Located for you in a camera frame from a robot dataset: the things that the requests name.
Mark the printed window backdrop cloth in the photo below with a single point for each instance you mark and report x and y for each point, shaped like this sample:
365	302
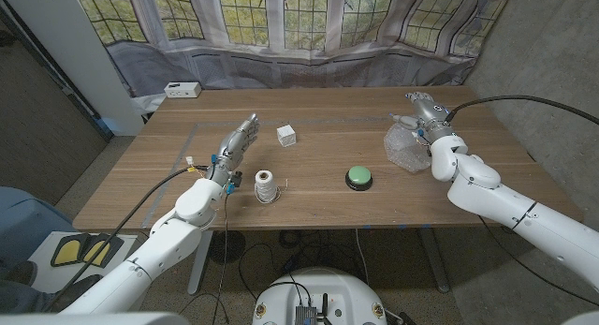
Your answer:
304	67

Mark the black round floor disc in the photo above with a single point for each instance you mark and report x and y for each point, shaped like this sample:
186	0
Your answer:
228	246

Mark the small white cube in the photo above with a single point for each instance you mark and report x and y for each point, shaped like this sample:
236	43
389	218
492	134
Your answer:
286	135

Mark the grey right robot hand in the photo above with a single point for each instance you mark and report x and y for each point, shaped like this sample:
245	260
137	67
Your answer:
433	114

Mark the green button black base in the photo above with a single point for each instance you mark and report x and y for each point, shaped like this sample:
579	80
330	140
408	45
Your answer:
359	176

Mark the clear bubble wrap sheet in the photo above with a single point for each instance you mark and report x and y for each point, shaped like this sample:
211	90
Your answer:
404	152

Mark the person's leg blue jeans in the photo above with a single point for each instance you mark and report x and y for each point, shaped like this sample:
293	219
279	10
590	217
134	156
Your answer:
23	222

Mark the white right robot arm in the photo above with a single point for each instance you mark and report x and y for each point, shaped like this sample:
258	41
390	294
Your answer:
515	212

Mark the white robot torso base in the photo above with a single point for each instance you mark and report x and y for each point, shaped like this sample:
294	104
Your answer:
323	292

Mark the white floor platform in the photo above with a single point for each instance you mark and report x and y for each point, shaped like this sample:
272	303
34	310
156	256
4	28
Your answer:
44	273

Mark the white power outlet box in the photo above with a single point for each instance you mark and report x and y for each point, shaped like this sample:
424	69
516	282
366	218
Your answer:
182	89

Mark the grey table leg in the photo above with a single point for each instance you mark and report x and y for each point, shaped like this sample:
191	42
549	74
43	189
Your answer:
435	264

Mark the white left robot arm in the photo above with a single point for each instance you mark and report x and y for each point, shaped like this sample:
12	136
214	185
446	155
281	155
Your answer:
168	243

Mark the white thread spool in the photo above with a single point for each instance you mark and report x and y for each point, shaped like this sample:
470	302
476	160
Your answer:
265	187

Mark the black yellow foot pedal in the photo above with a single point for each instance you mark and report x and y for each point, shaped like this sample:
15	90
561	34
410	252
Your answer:
70	251

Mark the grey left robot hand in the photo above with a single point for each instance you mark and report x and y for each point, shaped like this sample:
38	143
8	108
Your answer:
234	147

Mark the grey electronics box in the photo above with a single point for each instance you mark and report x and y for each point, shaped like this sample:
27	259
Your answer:
305	315

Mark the white table leg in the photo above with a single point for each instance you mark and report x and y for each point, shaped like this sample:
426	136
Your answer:
199	269

